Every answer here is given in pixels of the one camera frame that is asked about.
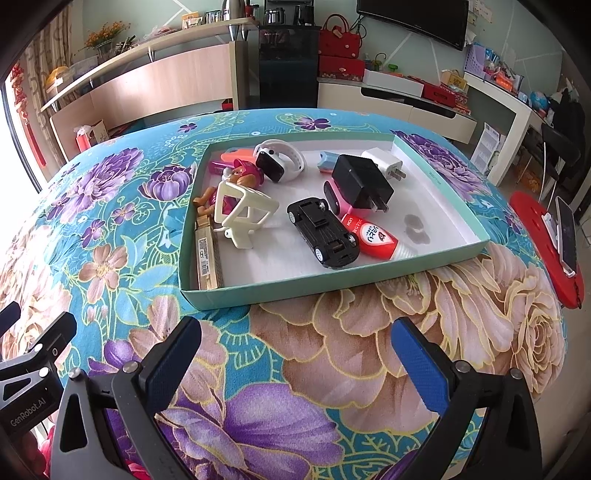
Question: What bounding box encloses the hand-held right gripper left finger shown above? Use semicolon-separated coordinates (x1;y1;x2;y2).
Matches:
46;316;204;480

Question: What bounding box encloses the floral blanket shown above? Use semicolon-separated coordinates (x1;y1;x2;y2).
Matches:
0;107;568;480

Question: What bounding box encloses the blue plastic basket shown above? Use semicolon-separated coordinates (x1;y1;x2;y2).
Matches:
465;44;502;79

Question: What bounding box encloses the cream television stand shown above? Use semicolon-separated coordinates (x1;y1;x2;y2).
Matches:
316;76;478;143

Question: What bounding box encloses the pink oval case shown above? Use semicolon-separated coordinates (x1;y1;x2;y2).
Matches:
322;179;358;217

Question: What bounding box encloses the black charger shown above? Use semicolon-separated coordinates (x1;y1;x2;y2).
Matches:
331;154;396;214

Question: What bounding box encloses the black water dispenser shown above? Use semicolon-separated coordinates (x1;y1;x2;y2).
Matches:
256;0;321;109

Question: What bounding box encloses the red floral cloth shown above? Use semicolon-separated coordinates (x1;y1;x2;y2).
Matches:
25;425;63;480

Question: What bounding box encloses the black chair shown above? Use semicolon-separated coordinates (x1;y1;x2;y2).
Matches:
540;90;586;208

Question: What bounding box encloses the wooden bar counter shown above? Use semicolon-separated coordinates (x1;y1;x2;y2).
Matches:
41;21;252;155

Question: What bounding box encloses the black toy car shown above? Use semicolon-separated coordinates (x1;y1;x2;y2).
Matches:
286;196;360;271

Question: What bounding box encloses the white desk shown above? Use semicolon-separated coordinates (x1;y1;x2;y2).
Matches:
463;71;555;188

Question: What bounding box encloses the red flat box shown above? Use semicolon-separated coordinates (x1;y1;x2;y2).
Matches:
422;83;471;112

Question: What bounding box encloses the red tube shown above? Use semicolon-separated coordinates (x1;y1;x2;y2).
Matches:
341;213;422;260

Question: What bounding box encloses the cream plastic comb guard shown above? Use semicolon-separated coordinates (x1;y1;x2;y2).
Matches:
213;181;280;250

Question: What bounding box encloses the gold patterned harmonica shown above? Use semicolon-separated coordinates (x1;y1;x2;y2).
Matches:
194;217;225;291

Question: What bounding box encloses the wall television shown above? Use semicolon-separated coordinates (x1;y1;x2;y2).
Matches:
355;0;470;51

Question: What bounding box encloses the red round stool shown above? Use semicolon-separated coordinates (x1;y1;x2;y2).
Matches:
509;191;586;309

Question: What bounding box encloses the white smartwatch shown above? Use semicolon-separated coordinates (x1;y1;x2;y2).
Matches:
253;138;306;184

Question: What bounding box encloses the smartphone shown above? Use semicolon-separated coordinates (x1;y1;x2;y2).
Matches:
554;196;579;274

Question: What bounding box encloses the yellow flower bouquet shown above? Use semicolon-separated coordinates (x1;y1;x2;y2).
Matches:
85;21;132;58

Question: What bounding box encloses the red gift bag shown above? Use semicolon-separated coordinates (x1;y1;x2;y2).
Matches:
318;14;363;58

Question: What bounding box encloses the salmon and blue toy knife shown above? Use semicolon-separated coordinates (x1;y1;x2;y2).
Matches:
318;150;345;175

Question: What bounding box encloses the white charger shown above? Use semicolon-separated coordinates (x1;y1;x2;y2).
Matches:
361;147;407;183

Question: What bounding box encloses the red hanging knot decoration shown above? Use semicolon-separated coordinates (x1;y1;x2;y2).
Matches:
9;65;48;168

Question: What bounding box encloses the white flat box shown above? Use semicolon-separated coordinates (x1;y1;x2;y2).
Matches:
362;68;426;99

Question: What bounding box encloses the yellow cardboard box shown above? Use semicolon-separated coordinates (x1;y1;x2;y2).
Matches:
440;69;469;93

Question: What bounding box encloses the teal shallow cardboard box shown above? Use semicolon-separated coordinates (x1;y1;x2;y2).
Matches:
180;133;491;311

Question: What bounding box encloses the white printed paper sheet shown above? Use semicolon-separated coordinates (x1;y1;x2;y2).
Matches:
471;122;505;178

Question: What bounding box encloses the red gift box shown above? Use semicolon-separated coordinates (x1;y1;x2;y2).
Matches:
318;55;365;83

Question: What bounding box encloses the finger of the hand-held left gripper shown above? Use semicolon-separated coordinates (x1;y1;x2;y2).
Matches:
0;302;21;330
0;312;77;402

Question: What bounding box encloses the pup toy figure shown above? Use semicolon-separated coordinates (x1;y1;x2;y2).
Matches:
194;158;265;215

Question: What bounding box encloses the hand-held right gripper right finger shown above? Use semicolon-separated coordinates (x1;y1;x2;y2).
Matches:
390;316;543;480

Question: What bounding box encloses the orange and blue toy knife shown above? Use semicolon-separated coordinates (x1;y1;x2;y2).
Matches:
221;147;256;168

